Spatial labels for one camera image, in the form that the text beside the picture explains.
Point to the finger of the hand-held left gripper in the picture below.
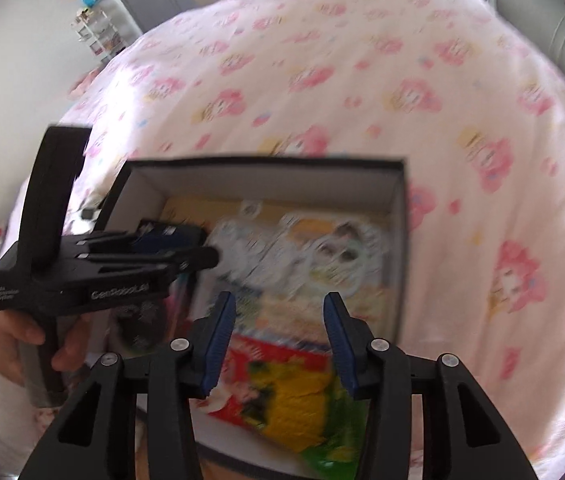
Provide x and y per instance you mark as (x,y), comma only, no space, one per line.
(157,237)
(197,258)

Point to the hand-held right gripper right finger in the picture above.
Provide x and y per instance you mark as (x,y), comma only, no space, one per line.
(340,345)

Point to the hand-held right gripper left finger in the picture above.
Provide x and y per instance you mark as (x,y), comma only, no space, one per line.
(220,345)

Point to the red printed packet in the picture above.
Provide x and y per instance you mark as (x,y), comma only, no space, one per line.
(242,355)

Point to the white cartoon die-cut sticker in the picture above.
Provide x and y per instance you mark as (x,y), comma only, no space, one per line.
(242,245)
(337,250)

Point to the yellow green snack packet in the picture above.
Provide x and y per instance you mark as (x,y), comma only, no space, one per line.
(297,400)

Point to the small black box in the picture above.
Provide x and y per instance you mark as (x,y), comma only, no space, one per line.
(137,330)

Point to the black cardboard container box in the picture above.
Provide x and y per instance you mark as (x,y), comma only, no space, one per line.
(262,180)

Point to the person's left hand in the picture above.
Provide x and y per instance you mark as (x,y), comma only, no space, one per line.
(75,345)

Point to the pink basket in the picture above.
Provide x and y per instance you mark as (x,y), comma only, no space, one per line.
(82,85)

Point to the white shelf rack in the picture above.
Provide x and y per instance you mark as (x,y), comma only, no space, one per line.
(107,30)

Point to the pink printed blanket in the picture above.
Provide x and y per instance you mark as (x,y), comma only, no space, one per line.
(362,85)

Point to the grey padded headboard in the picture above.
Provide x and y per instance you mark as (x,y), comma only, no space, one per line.
(562,35)

